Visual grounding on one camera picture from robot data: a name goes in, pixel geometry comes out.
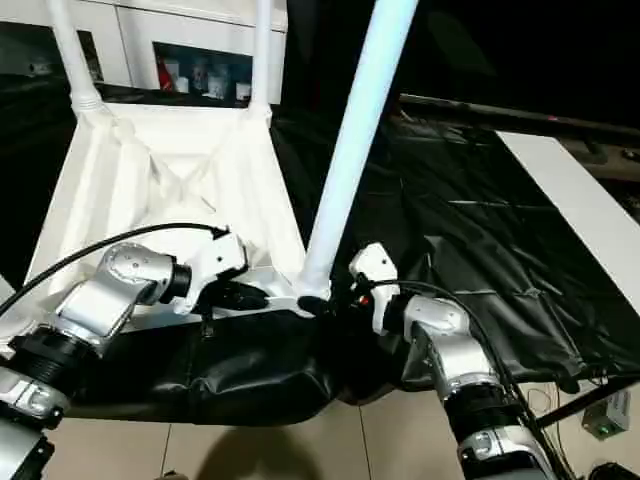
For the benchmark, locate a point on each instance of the white plastic table top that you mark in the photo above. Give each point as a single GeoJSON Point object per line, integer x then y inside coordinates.
{"type": "Point", "coordinates": [240, 165]}

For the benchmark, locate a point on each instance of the white plastic table leg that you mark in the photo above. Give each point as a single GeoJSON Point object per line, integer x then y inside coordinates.
{"type": "Point", "coordinates": [360, 125]}
{"type": "Point", "coordinates": [261, 60]}
{"type": "Point", "coordinates": [70, 50]}
{"type": "Point", "coordinates": [4, 290]}

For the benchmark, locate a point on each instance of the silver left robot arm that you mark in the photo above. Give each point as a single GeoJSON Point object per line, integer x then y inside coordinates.
{"type": "Point", "coordinates": [115, 295]}

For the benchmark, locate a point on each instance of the black plastic mat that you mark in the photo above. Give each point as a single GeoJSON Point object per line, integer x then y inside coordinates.
{"type": "Point", "coordinates": [475, 240]}

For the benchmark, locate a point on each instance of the small white cup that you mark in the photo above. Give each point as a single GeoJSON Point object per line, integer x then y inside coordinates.
{"type": "Point", "coordinates": [182, 85]}
{"type": "Point", "coordinates": [242, 91]}

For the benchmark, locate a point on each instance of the clear plastic container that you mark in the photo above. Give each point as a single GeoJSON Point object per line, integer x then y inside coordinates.
{"type": "Point", "coordinates": [215, 85]}

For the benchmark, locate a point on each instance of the red item in cabinet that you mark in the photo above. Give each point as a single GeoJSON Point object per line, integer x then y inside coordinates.
{"type": "Point", "coordinates": [165, 75]}

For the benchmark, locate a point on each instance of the white board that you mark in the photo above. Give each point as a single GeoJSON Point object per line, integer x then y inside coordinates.
{"type": "Point", "coordinates": [575, 190]}

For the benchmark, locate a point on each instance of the black stand bar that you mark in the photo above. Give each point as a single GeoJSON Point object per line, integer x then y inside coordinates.
{"type": "Point", "coordinates": [585, 404]}

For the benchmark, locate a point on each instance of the white cabinet with glass doors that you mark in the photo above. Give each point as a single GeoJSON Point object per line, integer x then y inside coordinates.
{"type": "Point", "coordinates": [135, 50]}

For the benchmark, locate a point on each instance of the grey power supply box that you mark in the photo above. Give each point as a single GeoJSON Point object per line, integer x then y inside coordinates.
{"type": "Point", "coordinates": [607, 415]}

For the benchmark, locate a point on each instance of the dark cabinet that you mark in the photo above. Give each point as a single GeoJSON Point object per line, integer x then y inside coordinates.
{"type": "Point", "coordinates": [475, 45]}

